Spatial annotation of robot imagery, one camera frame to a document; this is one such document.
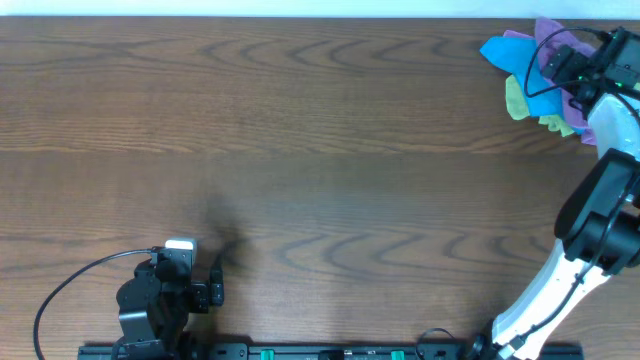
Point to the purple cloth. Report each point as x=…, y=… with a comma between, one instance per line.
x=515, y=34
x=570, y=121

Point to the green cloth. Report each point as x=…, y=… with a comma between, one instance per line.
x=518, y=109

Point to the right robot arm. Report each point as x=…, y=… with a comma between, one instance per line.
x=595, y=237

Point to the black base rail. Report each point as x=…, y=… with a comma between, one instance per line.
x=439, y=350

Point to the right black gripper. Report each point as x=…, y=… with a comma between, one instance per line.
x=564, y=74

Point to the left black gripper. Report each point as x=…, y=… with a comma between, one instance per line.
x=201, y=296

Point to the blue cloth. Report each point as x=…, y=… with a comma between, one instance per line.
x=513, y=56

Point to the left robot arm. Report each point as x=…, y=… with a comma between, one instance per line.
x=154, y=307

